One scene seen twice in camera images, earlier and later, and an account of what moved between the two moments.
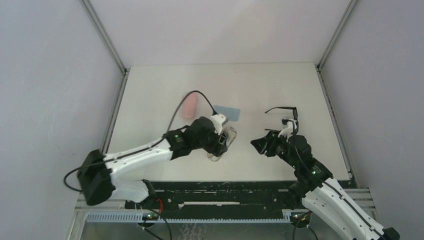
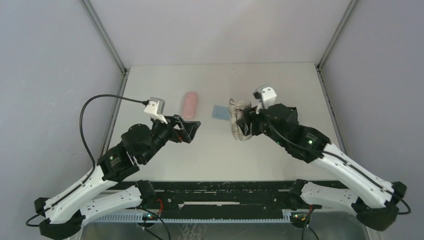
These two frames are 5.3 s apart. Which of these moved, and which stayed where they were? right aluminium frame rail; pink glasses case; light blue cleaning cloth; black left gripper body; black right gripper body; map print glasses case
Moved: black left gripper body; map print glasses case; black right gripper body
Stayed: pink glasses case; light blue cleaning cloth; right aluminium frame rail
